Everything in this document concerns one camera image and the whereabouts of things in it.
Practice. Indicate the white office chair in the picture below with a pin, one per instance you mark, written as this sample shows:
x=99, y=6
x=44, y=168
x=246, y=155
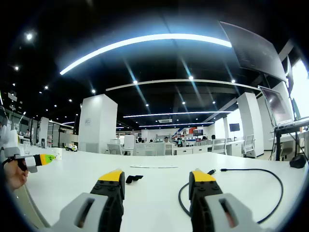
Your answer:
x=218, y=146
x=115, y=149
x=249, y=145

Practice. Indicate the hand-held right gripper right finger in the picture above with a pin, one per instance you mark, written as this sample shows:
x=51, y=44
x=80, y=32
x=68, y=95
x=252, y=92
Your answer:
x=205, y=188

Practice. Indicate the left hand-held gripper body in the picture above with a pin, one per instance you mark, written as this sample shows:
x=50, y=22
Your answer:
x=9, y=142

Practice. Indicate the black computer mouse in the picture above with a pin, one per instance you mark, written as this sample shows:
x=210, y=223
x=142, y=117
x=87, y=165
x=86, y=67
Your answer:
x=298, y=161

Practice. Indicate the curved ceiling light strip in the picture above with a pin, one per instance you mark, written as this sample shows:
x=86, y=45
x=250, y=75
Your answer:
x=144, y=38

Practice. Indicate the white square pillar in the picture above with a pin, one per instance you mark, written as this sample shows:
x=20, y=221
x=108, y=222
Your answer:
x=96, y=123
x=251, y=125

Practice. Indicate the white flat power strip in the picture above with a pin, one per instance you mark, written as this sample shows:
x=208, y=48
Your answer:
x=154, y=166

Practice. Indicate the white paper cup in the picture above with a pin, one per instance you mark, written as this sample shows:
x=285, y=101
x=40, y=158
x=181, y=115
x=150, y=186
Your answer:
x=58, y=153

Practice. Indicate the dark water bottle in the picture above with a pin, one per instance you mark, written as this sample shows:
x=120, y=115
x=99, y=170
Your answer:
x=43, y=143

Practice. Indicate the wall television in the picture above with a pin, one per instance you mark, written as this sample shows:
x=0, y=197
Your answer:
x=234, y=127

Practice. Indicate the small yellow black device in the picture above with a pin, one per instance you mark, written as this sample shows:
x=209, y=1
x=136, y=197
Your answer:
x=71, y=148

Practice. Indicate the open laptop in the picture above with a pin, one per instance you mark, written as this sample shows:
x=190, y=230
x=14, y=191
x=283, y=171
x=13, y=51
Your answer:
x=277, y=106

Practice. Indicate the large hanging dark screen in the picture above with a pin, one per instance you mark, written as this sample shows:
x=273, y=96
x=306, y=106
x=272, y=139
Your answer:
x=256, y=48

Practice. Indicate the white desk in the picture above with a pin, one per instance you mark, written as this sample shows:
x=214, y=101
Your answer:
x=157, y=193

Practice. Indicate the black laptop stand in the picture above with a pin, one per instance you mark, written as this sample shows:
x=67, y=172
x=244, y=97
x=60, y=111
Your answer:
x=280, y=142

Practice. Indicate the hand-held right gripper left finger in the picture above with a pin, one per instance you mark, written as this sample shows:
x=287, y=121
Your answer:
x=106, y=186

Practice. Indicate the person's left hand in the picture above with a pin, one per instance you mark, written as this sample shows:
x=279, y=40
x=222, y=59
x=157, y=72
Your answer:
x=14, y=176

